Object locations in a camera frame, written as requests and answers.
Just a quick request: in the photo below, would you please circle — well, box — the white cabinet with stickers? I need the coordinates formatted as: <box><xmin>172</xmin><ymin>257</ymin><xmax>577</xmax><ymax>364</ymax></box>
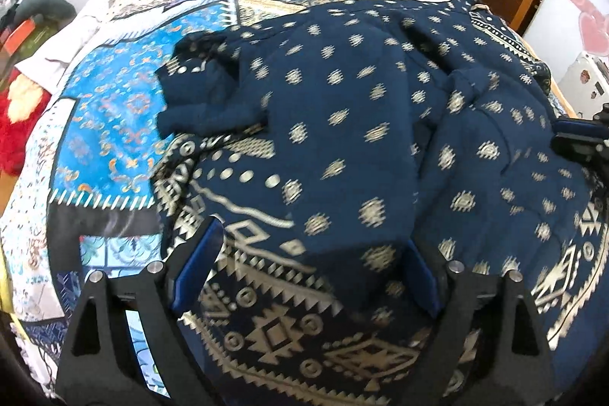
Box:
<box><xmin>558</xmin><ymin>51</ymin><xmax>608</xmax><ymax>119</ymax></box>

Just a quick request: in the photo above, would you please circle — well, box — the red plush toy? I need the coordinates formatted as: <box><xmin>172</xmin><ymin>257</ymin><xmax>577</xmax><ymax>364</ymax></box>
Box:
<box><xmin>0</xmin><ymin>68</ymin><xmax>51</xmax><ymax>176</ymax></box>

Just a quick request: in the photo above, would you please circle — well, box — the white pillow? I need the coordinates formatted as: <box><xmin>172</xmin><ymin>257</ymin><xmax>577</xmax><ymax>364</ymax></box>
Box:
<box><xmin>16</xmin><ymin>16</ymin><xmax>100</xmax><ymax>95</ymax></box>

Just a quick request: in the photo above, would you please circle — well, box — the navy patterned garment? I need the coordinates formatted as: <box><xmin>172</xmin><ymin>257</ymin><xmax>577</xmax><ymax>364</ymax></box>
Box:
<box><xmin>151</xmin><ymin>0</ymin><xmax>608</xmax><ymax>405</ymax></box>

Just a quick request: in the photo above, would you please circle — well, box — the clothes pile with orange box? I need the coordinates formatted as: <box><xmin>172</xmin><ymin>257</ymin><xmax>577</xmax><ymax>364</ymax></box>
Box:
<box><xmin>1</xmin><ymin>0</ymin><xmax>77</xmax><ymax>86</ymax></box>

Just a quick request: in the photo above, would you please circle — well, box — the blue patchwork bedspread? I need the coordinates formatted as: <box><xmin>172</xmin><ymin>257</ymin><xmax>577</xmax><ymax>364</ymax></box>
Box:
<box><xmin>0</xmin><ymin>0</ymin><xmax>459</xmax><ymax>400</ymax></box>

